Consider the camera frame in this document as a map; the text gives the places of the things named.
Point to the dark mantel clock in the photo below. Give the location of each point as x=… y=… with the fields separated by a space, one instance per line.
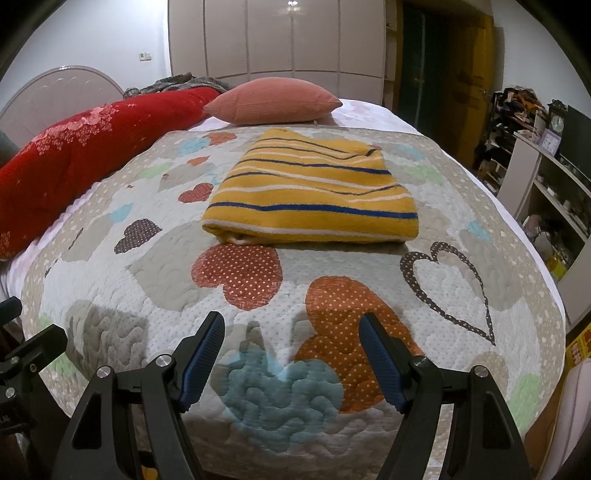
x=557 y=121

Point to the white shelf unit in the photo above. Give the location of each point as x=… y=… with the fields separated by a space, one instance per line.
x=524 y=170

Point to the yellow striped knit garment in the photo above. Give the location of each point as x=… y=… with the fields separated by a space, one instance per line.
x=314 y=194

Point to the white padded headboard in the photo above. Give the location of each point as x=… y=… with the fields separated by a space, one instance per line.
x=55 y=97

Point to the yellow red printed box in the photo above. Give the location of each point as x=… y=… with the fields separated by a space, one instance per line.
x=581 y=346

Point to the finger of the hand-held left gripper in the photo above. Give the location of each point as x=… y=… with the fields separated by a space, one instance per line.
x=44 y=344
x=10 y=310

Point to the red floral blanket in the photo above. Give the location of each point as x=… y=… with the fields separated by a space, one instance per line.
x=69 y=152

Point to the yellow wooden door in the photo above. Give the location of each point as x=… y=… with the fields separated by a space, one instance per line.
x=468 y=83

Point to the heart patterned quilt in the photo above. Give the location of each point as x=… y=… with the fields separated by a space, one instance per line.
x=152 y=272

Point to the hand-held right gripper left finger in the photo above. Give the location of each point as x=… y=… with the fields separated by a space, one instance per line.
x=203 y=364

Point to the beige wardrobe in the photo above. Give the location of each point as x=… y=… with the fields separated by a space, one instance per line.
x=277 y=37

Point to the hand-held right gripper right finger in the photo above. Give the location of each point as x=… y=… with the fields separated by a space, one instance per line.
x=383 y=364

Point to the grey plaid cloth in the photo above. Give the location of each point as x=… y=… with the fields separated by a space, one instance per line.
x=184 y=82

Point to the pink ribbed pillow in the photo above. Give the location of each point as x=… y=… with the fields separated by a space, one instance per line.
x=272 y=101

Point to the cluttered shoe rack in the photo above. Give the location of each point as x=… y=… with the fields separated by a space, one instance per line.
x=508 y=120

